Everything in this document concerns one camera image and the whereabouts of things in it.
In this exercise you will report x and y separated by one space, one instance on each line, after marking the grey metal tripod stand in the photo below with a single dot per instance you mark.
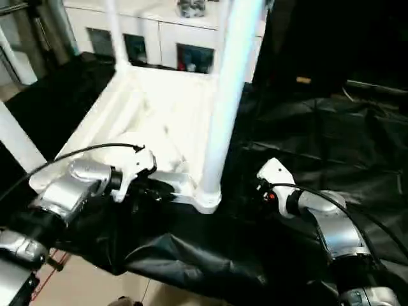
41 35

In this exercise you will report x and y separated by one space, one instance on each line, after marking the red bottle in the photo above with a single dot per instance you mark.
181 65

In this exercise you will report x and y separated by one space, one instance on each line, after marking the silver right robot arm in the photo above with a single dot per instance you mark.
341 229

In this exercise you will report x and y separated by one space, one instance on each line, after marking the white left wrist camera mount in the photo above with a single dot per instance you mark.
140 162

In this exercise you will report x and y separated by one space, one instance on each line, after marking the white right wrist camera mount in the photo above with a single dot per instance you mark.
277 172

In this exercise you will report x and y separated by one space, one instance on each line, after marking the white sideboard cabinet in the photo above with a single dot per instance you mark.
165 38

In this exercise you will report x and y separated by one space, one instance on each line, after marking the black metal rod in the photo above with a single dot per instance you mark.
376 86

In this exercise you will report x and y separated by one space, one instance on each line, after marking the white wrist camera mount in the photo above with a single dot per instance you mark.
140 162
277 172

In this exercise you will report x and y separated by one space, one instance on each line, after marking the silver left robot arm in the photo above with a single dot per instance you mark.
63 191

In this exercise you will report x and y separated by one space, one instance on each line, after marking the small yellow label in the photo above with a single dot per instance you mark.
303 79

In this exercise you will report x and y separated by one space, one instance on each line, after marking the black speaker cabinet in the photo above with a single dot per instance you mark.
303 41

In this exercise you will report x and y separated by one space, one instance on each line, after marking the white jar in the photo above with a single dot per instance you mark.
191 67

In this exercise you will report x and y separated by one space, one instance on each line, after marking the black plastic mat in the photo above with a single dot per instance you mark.
318 127

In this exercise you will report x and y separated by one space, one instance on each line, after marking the white plastic table top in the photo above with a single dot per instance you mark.
143 105

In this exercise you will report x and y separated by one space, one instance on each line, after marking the dark bag of small parts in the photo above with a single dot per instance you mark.
191 9

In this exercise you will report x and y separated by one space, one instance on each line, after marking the white slanted pipe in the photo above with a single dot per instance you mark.
16 60

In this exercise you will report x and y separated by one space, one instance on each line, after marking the black metal floor frame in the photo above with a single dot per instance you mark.
55 263

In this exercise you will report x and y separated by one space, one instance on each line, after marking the dark brown rounded object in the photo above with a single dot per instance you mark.
126 301

